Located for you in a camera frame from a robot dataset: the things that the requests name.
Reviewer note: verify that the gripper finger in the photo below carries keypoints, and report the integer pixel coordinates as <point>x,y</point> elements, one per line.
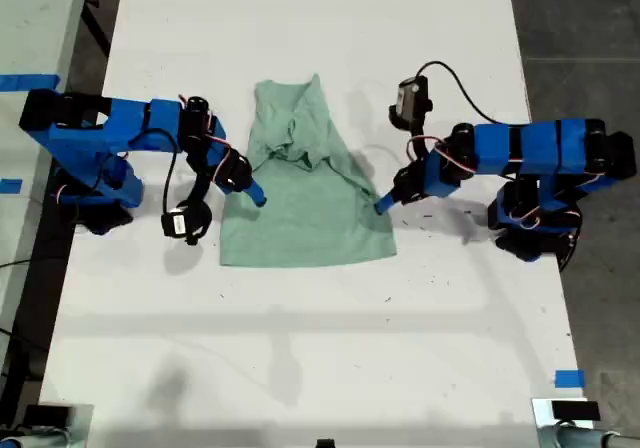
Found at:
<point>388,203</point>
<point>257,195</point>

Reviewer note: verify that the pale green T-shirt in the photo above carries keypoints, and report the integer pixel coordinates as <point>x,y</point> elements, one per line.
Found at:
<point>300,228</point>

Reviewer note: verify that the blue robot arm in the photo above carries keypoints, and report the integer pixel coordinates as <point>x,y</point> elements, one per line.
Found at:
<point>530,148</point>
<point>90,128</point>

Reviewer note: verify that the black stand leg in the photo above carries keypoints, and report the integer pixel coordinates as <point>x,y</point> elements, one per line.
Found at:
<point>97,23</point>

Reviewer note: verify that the short blue tape strip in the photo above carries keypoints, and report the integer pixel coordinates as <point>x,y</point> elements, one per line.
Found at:
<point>569,379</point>
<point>11,186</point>

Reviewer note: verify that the long blue tape strip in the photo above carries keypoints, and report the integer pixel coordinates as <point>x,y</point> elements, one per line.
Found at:
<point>27,82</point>

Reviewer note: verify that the small black block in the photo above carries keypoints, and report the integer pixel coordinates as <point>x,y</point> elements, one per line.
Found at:
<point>325,443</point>

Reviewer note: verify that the pale side table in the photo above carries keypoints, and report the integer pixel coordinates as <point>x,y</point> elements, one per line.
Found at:
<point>30,28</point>

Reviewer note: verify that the small black box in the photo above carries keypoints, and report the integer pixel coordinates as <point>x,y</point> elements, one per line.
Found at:
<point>46,416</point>
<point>575,411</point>

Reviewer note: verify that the grey metal pipe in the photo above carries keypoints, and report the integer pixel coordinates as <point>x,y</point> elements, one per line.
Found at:
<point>575,439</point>
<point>30,441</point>

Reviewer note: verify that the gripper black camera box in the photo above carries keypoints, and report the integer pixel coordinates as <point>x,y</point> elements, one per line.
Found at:
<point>411,100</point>
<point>185,222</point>

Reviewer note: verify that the metal bracket plate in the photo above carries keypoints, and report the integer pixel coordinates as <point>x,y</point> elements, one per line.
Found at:
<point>541,414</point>

